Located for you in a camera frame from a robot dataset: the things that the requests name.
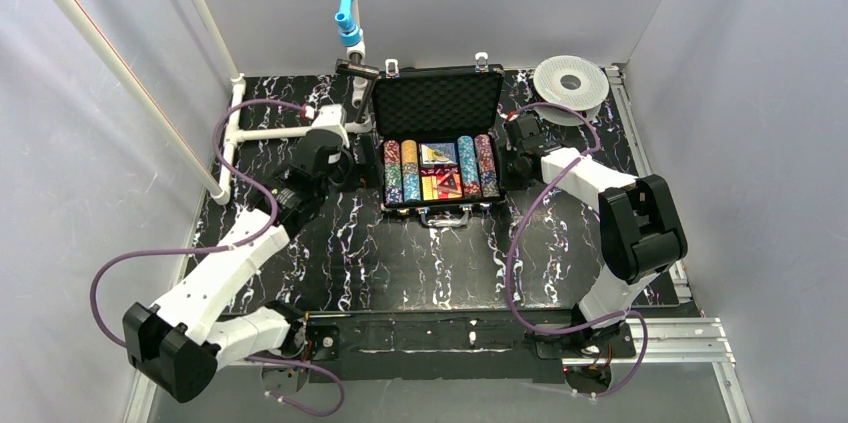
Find triangular red black token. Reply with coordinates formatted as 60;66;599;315
435;171;463;199

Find red yellow card deck box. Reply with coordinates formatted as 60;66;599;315
421;176;451;201

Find chip row far left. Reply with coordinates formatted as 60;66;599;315
383;140;403;205

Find metal pole with clamp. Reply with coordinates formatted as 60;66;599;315
337;29;379;121

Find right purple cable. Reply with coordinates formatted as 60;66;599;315
503;101;649;400

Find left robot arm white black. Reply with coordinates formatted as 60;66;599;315
122;129;378;403

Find blue card deck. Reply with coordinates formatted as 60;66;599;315
419;142;458;167

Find chip row far right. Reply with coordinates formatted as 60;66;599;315
474;134;500;198

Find red dice in case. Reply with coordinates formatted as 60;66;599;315
420;166;459;177

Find aluminium rail frame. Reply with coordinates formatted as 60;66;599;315
604;65;752;422

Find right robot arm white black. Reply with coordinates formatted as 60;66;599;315
505;108;688;336

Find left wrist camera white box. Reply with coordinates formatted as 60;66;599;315
310;104;350;148

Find grey filament spool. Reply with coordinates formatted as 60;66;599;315
532;55;610;126

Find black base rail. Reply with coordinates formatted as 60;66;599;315
218;303;654;385

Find black poker chip case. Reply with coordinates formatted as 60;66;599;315
371;51;505;228

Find clear dealer button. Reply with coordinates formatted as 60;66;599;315
426;148;452;165

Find chip row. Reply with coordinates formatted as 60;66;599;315
457;135;482;198
474;134;500;198
383;140;403;205
401;140;421;203

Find white PVC pipe frame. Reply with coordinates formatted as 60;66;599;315
6;0;374;207

